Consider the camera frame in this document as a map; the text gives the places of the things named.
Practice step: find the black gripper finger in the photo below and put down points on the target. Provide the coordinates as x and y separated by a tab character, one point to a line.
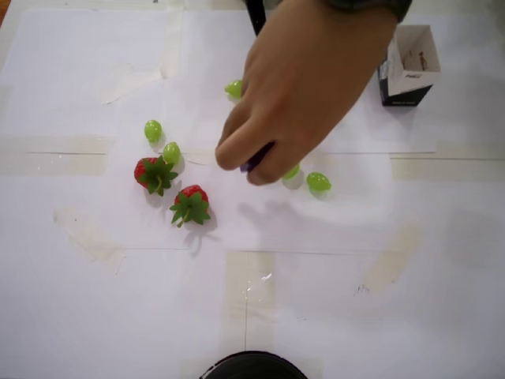
254	16

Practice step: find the purple cube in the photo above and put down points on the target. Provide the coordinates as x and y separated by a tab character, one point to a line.
254	162

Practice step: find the forearm in dark sleeve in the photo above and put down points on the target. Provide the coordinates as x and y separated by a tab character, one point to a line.
375	6

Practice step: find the bare human hand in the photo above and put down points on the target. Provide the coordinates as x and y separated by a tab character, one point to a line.
300	87

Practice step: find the green plastic grape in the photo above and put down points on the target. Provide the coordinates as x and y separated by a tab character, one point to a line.
294	173
171	153
152	131
318	182
233	88

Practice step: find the open white black carton box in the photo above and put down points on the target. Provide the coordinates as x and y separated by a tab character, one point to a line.
410	91

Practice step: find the plastic strawberry with leaves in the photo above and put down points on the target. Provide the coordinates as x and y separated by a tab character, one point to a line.
144	169
195	195

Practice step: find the black round object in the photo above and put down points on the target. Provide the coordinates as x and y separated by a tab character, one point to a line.
252	367

